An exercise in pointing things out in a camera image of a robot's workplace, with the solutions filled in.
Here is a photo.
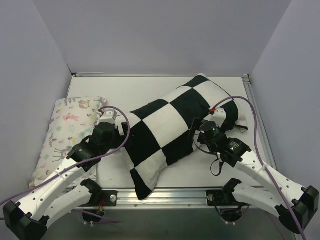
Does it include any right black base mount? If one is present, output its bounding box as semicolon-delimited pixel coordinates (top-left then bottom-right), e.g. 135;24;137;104
206;189;248;207

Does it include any black white checkered pillowcase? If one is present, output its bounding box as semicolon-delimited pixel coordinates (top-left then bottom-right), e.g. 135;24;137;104
125;74;248;200

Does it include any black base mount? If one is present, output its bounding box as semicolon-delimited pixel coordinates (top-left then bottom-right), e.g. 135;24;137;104
80;189;118;208
206;189;248;207

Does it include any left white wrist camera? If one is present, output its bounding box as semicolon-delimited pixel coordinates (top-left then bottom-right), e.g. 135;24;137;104
99;109;117;125

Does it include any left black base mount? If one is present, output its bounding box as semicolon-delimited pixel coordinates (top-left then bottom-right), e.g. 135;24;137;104
80;189;118;208

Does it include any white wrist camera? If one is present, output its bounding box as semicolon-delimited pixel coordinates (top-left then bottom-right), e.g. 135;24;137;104
99;109;117;125
210;107;227;128

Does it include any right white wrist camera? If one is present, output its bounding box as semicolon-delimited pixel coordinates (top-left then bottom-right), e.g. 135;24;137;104
210;107;227;128

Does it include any aluminium rail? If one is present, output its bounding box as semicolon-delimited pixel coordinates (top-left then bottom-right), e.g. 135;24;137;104
62;187;253;208
242;74;277;169

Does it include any aluminium front rail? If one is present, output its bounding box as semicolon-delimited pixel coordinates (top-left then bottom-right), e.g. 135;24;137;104
62;187;253;208

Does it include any floral animal print pillow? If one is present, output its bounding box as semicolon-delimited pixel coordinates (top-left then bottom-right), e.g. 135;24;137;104
29;96;107;189

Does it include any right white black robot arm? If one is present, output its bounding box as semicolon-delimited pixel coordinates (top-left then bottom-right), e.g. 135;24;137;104
189;118;320;234

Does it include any aluminium right side rail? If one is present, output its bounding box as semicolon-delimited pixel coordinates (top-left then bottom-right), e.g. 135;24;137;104
242;74;277;169

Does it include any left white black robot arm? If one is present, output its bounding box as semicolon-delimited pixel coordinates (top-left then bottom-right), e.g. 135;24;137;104
3;122;124;240

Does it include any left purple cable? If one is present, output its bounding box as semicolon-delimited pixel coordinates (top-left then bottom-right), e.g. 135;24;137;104
0;105;131;225

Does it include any black loop cable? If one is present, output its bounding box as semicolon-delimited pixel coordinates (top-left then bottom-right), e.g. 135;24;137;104
209;149;226;177

